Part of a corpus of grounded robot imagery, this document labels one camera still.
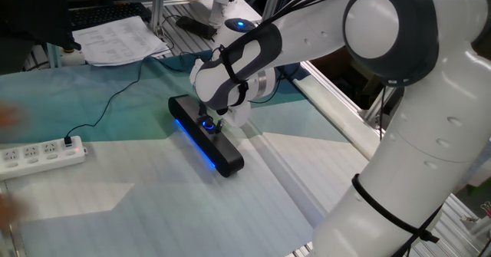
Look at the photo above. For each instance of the aluminium table side rail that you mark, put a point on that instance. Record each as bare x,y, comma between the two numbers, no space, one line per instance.
345,103

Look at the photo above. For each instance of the white power strip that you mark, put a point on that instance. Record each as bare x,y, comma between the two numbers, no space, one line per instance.
38,161

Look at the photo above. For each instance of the black bar speaker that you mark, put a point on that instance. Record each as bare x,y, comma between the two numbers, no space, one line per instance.
226,157

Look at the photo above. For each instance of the black computer monitor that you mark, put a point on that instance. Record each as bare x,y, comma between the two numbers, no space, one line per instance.
30,11

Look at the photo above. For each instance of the black power adapter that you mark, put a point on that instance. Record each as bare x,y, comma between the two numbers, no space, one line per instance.
195,27

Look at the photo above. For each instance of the black keyboard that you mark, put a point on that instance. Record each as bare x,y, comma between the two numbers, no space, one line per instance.
103,13

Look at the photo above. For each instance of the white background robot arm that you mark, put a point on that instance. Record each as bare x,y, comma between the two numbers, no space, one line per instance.
222,0

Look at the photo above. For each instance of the aluminium frame post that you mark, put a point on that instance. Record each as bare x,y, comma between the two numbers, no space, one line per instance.
158,4
374,113

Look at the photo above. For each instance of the teal and white patterned cloth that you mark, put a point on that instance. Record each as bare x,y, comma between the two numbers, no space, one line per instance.
115,211

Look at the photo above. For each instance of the stack of printed paper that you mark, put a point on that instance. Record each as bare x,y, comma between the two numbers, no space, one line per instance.
115,40

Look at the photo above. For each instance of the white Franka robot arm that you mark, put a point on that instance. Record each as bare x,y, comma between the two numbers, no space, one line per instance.
422,134

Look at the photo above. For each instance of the bare person hand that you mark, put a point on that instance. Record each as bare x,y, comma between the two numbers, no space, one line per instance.
9,120

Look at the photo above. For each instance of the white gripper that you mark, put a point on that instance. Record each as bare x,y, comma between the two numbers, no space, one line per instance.
239,115

